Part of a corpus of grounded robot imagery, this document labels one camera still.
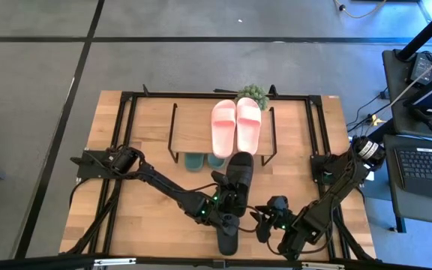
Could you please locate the black overhead rig beam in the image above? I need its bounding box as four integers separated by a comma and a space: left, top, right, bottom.
0, 253, 432, 270

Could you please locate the black keyboard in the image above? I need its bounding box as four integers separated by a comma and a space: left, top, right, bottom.
394, 146, 432, 202

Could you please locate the grey side desk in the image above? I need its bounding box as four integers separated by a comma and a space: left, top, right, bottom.
382, 48, 432, 140

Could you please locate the wooden shelf with black frame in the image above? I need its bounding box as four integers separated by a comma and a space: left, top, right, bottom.
166, 102, 278, 167

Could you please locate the beige floor cable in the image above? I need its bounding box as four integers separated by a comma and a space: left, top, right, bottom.
334, 0, 389, 20

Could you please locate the black slide sandal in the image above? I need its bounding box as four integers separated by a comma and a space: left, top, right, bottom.
221, 151, 256, 219
215, 215, 240, 257

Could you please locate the black metal table frame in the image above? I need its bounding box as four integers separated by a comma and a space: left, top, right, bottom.
60, 84, 378, 263

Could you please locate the silver beam bracket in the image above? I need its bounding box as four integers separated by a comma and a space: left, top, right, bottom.
301, 262, 347, 270
93, 257, 137, 267

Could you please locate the black power adapter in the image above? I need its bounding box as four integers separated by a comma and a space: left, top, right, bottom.
409, 52, 432, 86

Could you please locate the green artificial potted plant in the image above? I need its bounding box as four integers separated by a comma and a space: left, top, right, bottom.
237, 83, 271, 112

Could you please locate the black floor cable with plug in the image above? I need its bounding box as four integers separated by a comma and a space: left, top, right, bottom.
345, 86, 392, 133

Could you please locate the grey keyboard desk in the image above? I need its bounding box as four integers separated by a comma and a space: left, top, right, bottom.
382, 133, 432, 233

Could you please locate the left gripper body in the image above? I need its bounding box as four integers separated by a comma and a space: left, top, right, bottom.
205, 186, 242, 238

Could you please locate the pink slide sandal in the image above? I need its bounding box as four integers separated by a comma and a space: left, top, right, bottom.
235, 97, 263, 156
211, 99, 238, 160

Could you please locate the green slide sandal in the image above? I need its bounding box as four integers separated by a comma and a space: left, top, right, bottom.
206, 153, 227, 170
184, 152, 206, 173

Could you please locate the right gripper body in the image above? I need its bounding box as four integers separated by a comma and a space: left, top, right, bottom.
267, 195, 294, 232

